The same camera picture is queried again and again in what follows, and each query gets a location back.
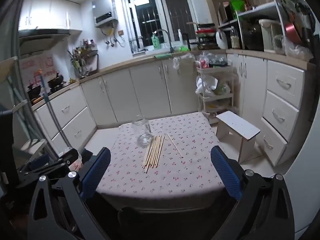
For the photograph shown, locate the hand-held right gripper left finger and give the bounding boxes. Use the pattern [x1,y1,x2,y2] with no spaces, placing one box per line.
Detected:
[27,147,112,240]

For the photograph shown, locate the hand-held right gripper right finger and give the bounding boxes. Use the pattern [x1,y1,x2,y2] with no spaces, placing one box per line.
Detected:
[210,145,295,240]

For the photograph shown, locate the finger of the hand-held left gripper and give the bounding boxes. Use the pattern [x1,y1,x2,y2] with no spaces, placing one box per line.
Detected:
[17,166,71,188]
[19,149,79,178]

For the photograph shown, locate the single wooden chopstick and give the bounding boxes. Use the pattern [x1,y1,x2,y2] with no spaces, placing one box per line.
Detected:
[167,133,184,159]

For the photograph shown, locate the bundle of wooden chopsticks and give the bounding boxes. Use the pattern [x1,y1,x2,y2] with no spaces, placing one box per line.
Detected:
[142,135,165,173]

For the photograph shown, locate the clear glass jar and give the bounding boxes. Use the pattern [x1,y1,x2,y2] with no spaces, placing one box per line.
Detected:
[132,115,152,147]

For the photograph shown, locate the teal and beige corner shelf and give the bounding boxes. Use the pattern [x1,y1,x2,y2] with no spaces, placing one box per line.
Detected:
[0,55,48,160]

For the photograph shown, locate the cherry print tablecloth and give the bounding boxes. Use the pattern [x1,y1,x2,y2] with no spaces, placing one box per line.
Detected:
[96,112,227,201]

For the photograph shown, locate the small white stool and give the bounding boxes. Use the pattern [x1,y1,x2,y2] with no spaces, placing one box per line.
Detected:
[215,110,261,164]

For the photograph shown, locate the small black pot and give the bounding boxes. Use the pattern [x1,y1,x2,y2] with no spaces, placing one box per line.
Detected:
[27,84,42,100]

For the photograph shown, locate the white three-tier cart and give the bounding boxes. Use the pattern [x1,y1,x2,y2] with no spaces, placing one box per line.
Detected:
[196,65,238,124]

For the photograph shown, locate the black wok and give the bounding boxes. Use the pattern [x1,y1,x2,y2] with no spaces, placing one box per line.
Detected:
[47,71,67,89]

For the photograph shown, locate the white plastic bags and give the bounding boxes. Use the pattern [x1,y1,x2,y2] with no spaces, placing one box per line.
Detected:
[196,76,230,97]

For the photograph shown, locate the kitchen utensil rack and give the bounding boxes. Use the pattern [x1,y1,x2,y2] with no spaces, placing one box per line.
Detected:
[67,39,99,79]

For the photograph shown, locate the white kitchen base cabinets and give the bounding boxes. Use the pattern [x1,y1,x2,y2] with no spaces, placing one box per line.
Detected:
[32,51,315,167]

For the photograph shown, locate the hanging clear plastic bag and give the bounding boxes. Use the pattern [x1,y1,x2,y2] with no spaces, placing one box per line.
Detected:
[173,53,195,77]

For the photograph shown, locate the range hood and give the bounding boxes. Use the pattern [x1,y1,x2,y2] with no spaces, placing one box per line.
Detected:
[18,29,83,55]

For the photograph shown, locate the white jug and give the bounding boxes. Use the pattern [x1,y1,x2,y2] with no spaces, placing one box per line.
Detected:
[215,29,228,50]

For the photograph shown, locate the cooking oil bottle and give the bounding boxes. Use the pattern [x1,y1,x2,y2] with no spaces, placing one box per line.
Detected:
[230,26,240,49]

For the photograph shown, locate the stack of pans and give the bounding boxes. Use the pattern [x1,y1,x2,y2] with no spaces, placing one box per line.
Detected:
[195,23,218,50]

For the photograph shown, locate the black countertop appliance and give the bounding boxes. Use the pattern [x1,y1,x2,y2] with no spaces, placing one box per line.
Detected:
[241,19,265,52]

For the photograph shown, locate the green soap bottle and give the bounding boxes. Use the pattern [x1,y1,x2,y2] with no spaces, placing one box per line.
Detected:
[151,34,161,50]

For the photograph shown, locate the crumpled clear plastic bag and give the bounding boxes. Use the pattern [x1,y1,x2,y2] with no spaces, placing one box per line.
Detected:
[285,39,314,60]

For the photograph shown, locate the white electric water pot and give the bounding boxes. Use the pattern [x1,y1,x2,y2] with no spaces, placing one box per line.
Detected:
[259,19,283,53]

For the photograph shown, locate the curved sink faucet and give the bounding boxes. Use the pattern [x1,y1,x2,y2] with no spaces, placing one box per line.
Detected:
[154,29,174,53]

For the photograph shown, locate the red hanging pan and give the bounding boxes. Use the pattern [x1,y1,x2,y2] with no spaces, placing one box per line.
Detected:
[284,21,303,44]

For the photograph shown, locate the small microwave oven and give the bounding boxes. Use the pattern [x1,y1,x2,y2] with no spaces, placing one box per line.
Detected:
[219,2,234,23]

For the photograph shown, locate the white counter shelf rack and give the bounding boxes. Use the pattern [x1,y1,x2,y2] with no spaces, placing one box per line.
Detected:
[217,0,288,54]

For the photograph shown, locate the green box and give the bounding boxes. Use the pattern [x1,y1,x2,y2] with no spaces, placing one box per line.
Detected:
[230,0,246,13]

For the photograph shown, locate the barred kitchen window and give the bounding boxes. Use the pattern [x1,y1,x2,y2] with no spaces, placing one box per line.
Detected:
[121,0,213,49]

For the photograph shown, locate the blue mop handle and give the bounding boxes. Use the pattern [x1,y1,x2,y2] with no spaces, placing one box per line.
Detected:
[39,70,67,145]

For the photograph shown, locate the pink wall poster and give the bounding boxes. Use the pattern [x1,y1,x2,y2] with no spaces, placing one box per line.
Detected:
[20,56,54,85]

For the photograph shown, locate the white wall cabinets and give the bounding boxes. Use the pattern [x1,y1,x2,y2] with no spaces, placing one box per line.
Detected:
[18,0,83,32]

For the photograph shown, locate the wall water heater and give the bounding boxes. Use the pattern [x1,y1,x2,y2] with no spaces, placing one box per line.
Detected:
[91,0,119,28]

